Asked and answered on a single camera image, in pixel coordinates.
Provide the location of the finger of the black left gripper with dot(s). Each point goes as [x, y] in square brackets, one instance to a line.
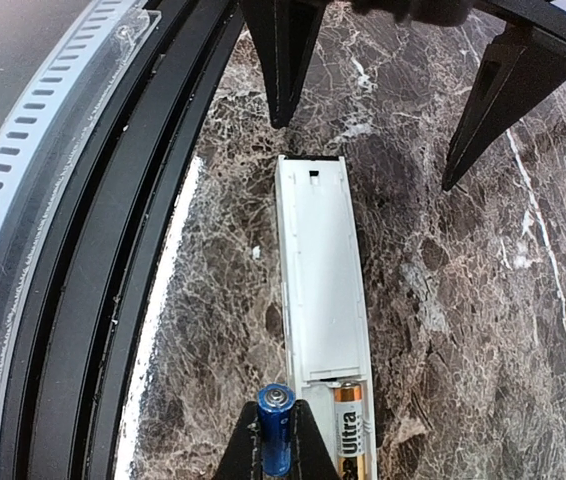
[519, 69]
[284, 34]

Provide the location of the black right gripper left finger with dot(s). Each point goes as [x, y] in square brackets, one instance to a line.
[242, 457]

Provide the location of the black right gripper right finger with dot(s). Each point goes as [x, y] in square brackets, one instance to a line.
[310, 458]

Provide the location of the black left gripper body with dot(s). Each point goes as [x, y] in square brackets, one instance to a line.
[541, 14]

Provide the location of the blue AAA battery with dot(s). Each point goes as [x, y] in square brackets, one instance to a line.
[275, 403]

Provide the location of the white remote control body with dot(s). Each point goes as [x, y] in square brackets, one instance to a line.
[324, 311]

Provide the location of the black curved front table rail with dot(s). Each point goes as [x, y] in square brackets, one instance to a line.
[77, 265]

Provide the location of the white slotted cable duct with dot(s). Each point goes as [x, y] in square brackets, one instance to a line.
[101, 25]

